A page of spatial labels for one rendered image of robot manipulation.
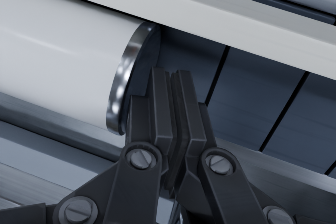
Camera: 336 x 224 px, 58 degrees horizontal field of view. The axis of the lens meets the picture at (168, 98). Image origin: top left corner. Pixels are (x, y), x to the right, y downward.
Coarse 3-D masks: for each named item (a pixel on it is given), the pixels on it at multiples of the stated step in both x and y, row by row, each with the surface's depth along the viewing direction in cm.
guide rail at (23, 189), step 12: (0, 168) 12; (12, 168) 12; (0, 180) 12; (12, 180) 12; (24, 180) 12; (36, 180) 12; (0, 192) 12; (12, 192) 12; (24, 192) 12; (36, 192) 12; (48, 192) 12; (60, 192) 12; (0, 204) 12; (12, 204) 11; (24, 204) 11; (48, 204) 12
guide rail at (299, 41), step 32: (96, 0) 11; (128, 0) 11; (160, 0) 10; (192, 0) 10; (224, 0) 11; (192, 32) 11; (224, 32) 10; (256, 32) 10; (288, 32) 10; (320, 32) 10; (288, 64) 10; (320, 64) 10
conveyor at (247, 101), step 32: (256, 0) 13; (160, 64) 16; (192, 64) 15; (224, 64) 15; (256, 64) 14; (224, 96) 16; (256, 96) 15; (288, 96) 15; (320, 96) 14; (224, 128) 17; (256, 128) 17; (288, 128) 16; (320, 128) 15; (288, 160) 17; (320, 160) 17
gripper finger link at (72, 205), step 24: (168, 72) 12; (144, 96) 12; (168, 96) 11; (144, 120) 11; (168, 120) 10; (168, 144) 9; (168, 168) 9; (72, 192) 8; (96, 192) 8; (72, 216) 7; (96, 216) 7
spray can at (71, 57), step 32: (0, 0) 12; (32, 0) 12; (64, 0) 12; (0, 32) 11; (32, 32) 11; (64, 32) 11; (96, 32) 11; (128, 32) 12; (160, 32) 14; (0, 64) 12; (32, 64) 11; (64, 64) 11; (96, 64) 11; (128, 64) 11; (32, 96) 12; (64, 96) 12; (96, 96) 11; (128, 96) 15
